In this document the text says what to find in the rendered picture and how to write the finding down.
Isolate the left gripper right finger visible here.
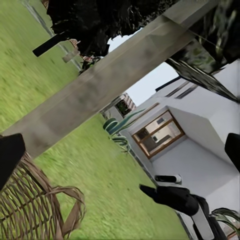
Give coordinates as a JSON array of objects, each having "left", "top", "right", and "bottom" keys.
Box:
[{"left": 224, "top": 133, "right": 240, "bottom": 172}]

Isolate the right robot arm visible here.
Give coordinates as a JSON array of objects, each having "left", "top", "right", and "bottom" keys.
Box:
[{"left": 139, "top": 173, "right": 227, "bottom": 240}]

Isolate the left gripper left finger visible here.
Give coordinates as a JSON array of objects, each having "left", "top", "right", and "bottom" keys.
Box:
[{"left": 0, "top": 133, "right": 25, "bottom": 191}]

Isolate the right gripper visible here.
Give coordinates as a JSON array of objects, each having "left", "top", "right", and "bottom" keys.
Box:
[{"left": 139, "top": 185, "right": 193, "bottom": 213}]

